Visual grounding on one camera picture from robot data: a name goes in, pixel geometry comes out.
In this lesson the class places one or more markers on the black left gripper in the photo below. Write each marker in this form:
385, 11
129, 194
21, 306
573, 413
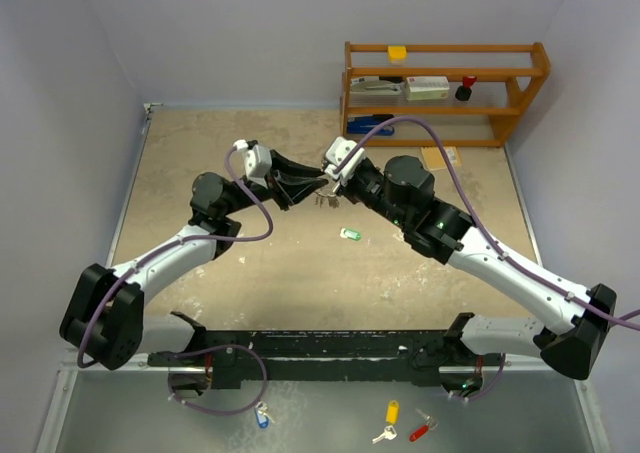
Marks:
284, 188

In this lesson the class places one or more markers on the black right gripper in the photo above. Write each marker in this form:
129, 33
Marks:
345, 190

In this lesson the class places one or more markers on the metal keyring with keys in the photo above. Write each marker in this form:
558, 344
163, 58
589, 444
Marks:
326, 197

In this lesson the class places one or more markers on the green tag key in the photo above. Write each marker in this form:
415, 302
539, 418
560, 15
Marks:
350, 234

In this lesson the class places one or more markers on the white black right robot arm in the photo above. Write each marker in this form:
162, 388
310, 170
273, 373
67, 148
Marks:
566, 327

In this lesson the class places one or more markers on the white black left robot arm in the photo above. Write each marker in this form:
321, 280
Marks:
105, 316

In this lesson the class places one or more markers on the blue stapler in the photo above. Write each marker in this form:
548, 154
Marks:
361, 125

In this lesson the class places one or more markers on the wooden three-tier shelf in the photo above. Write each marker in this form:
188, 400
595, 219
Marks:
491, 85

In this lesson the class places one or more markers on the beige stapler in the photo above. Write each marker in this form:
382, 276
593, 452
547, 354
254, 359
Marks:
376, 86

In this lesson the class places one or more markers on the white staples box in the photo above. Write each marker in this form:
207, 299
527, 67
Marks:
419, 88

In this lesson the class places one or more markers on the red black stamp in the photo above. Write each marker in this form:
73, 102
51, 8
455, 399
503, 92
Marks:
464, 90

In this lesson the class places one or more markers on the yellow tape measure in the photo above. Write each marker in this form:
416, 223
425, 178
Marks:
396, 54

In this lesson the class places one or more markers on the yellow tag key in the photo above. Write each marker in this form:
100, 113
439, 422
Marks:
391, 417

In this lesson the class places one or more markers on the red tag key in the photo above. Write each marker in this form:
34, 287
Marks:
428, 424

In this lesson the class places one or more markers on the blue tag key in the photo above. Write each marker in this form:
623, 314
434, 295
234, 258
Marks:
262, 414

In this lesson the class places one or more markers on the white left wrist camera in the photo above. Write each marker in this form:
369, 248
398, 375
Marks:
256, 158

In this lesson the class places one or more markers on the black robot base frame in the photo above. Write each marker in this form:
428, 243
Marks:
418, 357

